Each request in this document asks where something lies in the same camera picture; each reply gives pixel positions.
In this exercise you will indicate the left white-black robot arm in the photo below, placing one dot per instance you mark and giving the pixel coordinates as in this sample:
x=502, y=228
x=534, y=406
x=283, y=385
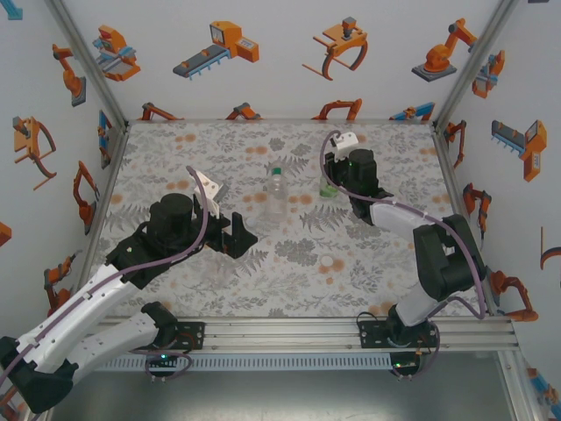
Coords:
x=66, y=324

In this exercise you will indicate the aluminium frame post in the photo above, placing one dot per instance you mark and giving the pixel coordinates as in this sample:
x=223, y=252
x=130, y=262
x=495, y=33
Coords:
x=90, y=66
x=473, y=66

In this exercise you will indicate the thin aluminium table rail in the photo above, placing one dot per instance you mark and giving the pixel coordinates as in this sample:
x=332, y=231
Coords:
x=280, y=120

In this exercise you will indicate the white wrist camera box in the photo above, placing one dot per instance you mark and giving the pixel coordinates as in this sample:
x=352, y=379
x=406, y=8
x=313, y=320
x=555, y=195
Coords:
x=346, y=141
x=210, y=190

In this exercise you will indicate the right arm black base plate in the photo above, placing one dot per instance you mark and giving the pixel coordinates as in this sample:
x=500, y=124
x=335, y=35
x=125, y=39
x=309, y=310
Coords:
x=370, y=333

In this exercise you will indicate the aluminium frame rail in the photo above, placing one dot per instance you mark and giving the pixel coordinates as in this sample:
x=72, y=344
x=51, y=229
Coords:
x=280, y=335

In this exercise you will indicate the green-labelled clear bottle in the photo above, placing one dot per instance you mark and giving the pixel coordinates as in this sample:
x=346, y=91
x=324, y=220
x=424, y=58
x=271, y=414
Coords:
x=328, y=190

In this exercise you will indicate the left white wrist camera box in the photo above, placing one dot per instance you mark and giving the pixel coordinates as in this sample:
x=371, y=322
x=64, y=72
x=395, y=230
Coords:
x=210, y=190

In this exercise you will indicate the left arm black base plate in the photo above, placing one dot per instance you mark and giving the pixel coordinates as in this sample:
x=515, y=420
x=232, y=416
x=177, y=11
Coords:
x=195, y=335

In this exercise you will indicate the aluminium table side rail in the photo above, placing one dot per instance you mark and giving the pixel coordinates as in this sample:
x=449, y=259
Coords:
x=452, y=175
x=109, y=175

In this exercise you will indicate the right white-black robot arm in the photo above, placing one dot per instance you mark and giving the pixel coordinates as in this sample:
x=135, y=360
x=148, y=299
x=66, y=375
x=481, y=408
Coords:
x=447, y=263

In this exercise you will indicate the blue-topped white bottle cap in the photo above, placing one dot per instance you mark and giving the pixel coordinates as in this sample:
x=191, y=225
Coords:
x=252, y=222

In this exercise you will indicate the floral patterned tablecloth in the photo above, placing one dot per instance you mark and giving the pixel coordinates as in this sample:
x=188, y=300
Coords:
x=197, y=149

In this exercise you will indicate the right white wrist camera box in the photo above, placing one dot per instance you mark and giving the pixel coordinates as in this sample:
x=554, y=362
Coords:
x=346, y=141

